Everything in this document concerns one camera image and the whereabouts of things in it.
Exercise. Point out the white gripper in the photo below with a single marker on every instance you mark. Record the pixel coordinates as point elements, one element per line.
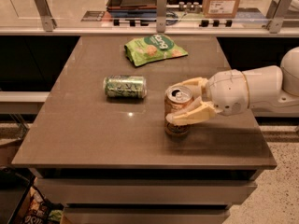
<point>227,91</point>

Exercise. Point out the orange soda can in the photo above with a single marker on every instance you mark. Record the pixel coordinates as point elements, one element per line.
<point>176,98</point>

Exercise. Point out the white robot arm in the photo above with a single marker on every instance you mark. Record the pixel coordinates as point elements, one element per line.
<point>271,88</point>

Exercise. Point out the green rice chip bag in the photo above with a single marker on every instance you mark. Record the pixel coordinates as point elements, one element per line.
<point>151,49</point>

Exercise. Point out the green soda can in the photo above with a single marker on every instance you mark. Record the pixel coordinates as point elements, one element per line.
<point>125,86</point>

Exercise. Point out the cardboard box with label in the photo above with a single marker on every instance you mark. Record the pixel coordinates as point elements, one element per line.
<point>220,8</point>

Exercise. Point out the grey table drawer unit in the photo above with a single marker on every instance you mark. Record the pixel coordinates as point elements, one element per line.
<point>143,201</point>

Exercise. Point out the snack bags under table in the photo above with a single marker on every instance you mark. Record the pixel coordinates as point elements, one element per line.
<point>41,210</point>

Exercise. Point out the dark bin at left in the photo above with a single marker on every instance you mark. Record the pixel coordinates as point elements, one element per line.
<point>14,186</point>

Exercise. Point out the middle metal glass bracket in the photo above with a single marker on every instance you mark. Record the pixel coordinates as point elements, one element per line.
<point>161,16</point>

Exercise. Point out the metal glass bracket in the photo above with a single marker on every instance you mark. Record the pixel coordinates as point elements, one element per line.
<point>161,16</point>
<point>276,14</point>
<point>48,22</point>

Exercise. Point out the right metal glass bracket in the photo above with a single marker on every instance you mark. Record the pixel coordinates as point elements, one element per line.
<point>276,14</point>

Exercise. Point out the left metal glass bracket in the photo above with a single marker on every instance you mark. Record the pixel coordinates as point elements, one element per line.
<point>48,22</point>

